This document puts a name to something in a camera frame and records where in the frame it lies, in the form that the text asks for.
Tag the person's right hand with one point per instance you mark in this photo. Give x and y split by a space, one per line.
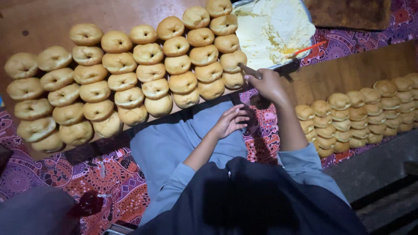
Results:
271 85

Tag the person's left hand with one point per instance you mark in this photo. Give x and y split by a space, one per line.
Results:
227 124

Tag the person's left fingers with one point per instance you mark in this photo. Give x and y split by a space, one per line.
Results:
240 115

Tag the person's right fingers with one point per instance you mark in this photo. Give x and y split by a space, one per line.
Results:
253 79

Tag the metal tray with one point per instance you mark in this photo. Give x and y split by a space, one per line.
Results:
287 63

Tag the pale yellow butter cream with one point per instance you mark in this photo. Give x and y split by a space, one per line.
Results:
271 29

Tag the person's grey-blue clothing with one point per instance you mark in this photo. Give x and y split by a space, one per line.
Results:
169 143

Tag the person's dark apron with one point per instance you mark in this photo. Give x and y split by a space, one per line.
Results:
248 199

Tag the narrow wooden board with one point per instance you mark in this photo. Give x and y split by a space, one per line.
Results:
343 70

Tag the stacks of round sliced buns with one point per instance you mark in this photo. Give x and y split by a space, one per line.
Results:
359 117

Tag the dark brown wooden slab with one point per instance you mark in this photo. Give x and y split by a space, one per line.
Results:
346 13

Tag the red purple patterned cloth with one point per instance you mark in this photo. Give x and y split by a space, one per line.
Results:
114 176

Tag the small metal container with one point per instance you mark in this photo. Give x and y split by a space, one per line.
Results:
117 229

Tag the red plastic wrapper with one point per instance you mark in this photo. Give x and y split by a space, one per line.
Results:
87 203

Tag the long wooden board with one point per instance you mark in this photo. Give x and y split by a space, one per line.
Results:
39 22

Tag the grey cloth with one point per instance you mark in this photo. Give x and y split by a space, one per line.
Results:
32 212

